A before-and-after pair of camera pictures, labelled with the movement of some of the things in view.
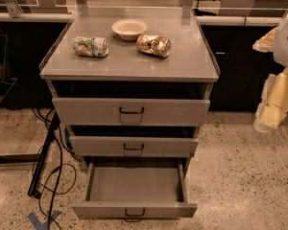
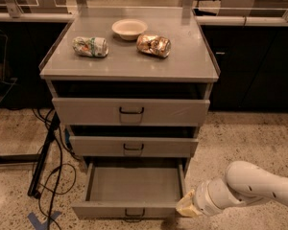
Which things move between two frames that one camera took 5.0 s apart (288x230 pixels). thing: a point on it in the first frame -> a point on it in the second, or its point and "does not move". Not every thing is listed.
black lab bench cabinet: [244, 71] does not move
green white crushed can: [94, 47] does not move
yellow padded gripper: [287, 43] -> [202, 197]
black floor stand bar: [44, 154] does not move
